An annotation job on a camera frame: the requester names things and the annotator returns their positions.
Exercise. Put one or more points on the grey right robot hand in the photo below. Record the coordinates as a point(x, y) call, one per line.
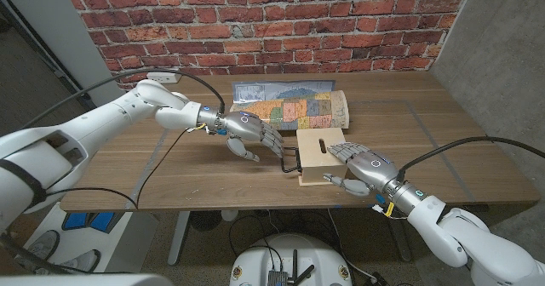
point(372, 167)

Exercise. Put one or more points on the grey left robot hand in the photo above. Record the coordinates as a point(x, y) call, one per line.
point(249, 126)

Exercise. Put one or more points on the light wooden slotted box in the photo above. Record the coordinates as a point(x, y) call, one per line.
point(313, 158)

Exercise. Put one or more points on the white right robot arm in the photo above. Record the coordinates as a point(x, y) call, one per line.
point(460, 235)

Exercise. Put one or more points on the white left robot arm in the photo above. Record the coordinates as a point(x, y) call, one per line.
point(106, 120)

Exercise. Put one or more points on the rolled colourful map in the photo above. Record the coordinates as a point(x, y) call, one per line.
point(306, 109)

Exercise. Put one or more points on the grey metal table leg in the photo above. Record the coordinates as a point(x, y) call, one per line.
point(179, 239)
point(398, 239)

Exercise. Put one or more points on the white power strip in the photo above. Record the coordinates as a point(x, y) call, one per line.
point(164, 78)

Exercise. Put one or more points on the red brick printed backdrop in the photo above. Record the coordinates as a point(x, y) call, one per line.
point(272, 22)

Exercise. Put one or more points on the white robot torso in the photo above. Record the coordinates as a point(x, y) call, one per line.
point(289, 256)

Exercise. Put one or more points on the blue foot pad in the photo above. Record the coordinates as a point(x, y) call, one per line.
point(104, 221)
point(76, 221)

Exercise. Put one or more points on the grey sneaker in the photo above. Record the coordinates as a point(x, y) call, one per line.
point(42, 245)
point(76, 264)

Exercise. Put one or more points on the white robot chest panel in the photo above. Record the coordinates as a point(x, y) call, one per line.
point(85, 281)

